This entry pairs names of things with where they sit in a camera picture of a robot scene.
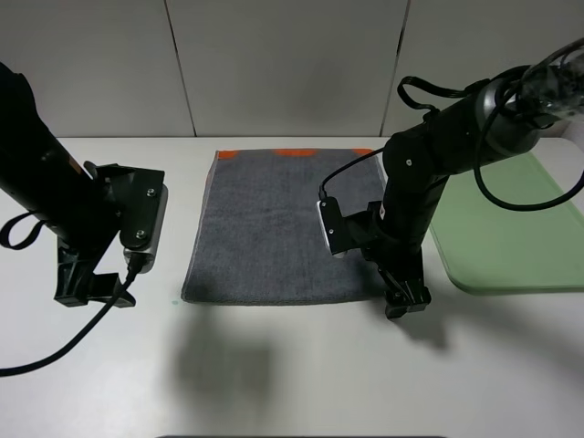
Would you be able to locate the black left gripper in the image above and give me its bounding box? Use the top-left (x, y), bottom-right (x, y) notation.
top-left (54, 162), bottom-right (165, 307)

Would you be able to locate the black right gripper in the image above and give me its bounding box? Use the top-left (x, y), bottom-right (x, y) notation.
top-left (346, 203), bottom-right (432, 318)

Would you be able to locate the grey towel with orange pattern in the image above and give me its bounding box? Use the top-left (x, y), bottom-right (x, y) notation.
top-left (182, 149), bottom-right (385, 306)

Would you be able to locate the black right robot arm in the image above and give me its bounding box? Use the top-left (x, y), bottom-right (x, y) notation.
top-left (358, 39), bottom-right (583, 319)

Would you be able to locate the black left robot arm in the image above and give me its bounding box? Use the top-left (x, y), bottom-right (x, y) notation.
top-left (1, 66), bottom-right (168, 308)

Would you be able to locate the green plastic tray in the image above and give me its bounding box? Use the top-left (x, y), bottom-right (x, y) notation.
top-left (430, 172), bottom-right (583, 296)

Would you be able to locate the black left camera cable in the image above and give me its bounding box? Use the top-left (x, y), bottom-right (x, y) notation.
top-left (0, 253), bottom-right (145, 378)

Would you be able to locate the black camera cable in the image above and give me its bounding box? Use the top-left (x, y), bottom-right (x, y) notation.
top-left (0, 253), bottom-right (145, 378)
top-left (318, 148), bottom-right (388, 202)

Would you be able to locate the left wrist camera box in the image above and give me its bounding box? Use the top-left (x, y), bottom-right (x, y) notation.
top-left (120, 183), bottom-right (168, 274)

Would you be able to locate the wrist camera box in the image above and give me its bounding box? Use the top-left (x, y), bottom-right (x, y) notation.
top-left (317, 196), bottom-right (351, 258)
top-left (120, 183), bottom-right (168, 274)

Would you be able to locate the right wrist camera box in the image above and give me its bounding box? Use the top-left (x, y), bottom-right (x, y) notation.
top-left (317, 196), bottom-right (351, 258)

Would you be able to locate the black right camera cable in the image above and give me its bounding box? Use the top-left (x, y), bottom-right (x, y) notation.
top-left (318, 148), bottom-right (388, 202)

